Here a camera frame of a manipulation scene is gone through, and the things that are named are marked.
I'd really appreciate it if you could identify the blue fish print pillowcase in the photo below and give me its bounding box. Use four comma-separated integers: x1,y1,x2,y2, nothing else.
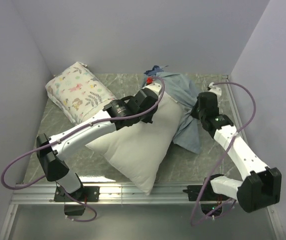
141,65,201,154

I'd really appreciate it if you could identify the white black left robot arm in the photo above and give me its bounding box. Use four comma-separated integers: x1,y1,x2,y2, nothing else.
36,87,164,201

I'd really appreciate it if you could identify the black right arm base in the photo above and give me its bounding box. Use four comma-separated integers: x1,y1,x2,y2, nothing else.
182,184,229,215

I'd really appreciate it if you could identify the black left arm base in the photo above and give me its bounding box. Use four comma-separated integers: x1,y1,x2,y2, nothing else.
53,186,100,222

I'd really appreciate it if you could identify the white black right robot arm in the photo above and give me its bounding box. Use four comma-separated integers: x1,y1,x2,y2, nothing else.
191,91,282,213

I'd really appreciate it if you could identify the white floral print pillow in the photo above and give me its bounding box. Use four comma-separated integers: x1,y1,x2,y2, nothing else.
45,61,116,125

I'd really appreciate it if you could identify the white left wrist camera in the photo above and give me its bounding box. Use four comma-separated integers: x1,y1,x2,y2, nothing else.
145,77,163,97

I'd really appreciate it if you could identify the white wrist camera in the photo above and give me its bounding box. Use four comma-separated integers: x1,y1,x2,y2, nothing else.
207,82,222,98
145,77,163,97

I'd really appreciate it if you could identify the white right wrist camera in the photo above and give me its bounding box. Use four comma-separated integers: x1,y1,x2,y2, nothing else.
207,82,222,98

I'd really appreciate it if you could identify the aluminium front rail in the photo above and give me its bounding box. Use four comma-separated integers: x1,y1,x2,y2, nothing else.
10,182,274,205

